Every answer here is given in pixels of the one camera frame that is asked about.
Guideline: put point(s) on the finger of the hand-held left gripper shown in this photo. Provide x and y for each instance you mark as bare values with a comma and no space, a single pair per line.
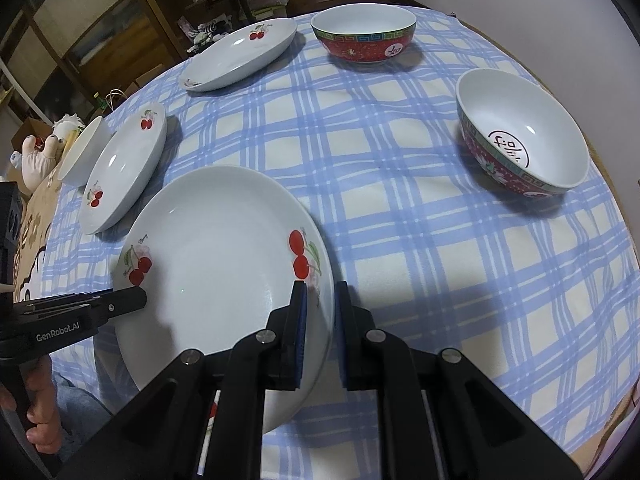
122,301

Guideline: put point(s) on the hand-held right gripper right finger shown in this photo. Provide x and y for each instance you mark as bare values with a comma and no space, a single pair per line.
343,340

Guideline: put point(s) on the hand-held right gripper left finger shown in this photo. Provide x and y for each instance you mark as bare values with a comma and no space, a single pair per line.
299,332

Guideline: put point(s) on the white cherry plate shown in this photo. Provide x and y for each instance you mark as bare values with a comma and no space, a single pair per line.
240,55
122,170
215,240

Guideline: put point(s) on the plain white bowl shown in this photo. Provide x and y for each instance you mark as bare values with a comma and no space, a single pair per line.
82,152

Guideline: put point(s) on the red patterned bowl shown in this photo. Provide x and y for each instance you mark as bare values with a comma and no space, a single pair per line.
525,120
362,22

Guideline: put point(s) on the person's left hand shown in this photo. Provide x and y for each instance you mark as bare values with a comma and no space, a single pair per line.
42,400

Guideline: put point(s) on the blue grey pants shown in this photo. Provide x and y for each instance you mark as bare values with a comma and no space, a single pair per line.
85,402

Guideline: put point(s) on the brown floral blanket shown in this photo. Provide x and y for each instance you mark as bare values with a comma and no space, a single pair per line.
32,230

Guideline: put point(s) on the blue plaid blanket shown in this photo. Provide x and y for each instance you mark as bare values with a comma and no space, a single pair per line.
400,210

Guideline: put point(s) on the cream stuffed toy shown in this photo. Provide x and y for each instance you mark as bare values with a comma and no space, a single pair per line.
40,162

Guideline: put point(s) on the white fluffy stuffed toy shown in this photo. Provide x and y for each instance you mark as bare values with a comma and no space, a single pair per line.
67,127

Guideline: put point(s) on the brown cardboard box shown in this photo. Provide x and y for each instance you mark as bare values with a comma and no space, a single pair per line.
30,132

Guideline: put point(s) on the wooden cabinet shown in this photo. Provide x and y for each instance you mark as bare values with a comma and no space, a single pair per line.
85,25

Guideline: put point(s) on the wicker basket with toys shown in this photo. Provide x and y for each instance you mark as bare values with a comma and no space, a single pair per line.
207,35

